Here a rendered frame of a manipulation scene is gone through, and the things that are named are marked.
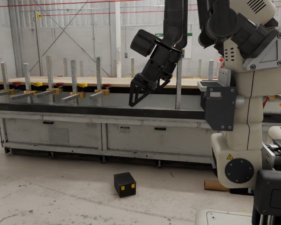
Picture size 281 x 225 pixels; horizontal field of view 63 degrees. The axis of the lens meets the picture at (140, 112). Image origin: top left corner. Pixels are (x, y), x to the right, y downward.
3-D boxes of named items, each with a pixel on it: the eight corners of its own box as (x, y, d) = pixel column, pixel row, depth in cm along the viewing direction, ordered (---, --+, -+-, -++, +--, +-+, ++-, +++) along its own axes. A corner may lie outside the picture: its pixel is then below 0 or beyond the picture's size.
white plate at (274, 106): (283, 113, 189) (285, 102, 186) (250, 112, 193) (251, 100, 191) (283, 113, 189) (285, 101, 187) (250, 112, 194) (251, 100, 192)
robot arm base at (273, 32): (280, 30, 60) (265, 35, 71) (256, 11, 60) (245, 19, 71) (255, 58, 62) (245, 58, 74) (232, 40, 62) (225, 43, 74)
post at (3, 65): (10, 109, 237) (3, 62, 226) (6, 109, 238) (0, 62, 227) (12, 108, 240) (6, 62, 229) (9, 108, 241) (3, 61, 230)
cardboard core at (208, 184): (241, 185, 196) (205, 182, 202) (240, 194, 198) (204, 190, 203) (239, 181, 204) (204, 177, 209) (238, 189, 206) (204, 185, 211)
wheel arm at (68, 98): (64, 103, 191) (64, 98, 190) (61, 103, 192) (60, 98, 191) (86, 95, 233) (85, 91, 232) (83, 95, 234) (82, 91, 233)
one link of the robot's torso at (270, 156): (266, 188, 105) (274, 138, 100) (295, 233, 78) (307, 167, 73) (207, 183, 110) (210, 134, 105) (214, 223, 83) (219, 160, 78)
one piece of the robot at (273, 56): (277, 66, 69) (276, 27, 67) (284, 66, 64) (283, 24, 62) (241, 70, 71) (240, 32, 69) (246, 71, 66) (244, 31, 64)
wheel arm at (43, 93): (37, 98, 195) (37, 93, 194) (34, 98, 196) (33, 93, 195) (63, 92, 237) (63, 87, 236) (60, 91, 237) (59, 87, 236)
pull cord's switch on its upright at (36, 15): (47, 89, 344) (39, 10, 319) (38, 89, 347) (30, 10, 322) (50, 88, 352) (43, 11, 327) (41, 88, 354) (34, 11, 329)
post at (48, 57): (53, 104, 227) (48, 54, 216) (50, 104, 227) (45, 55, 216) (55, 104, 230) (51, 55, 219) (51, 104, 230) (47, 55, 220)
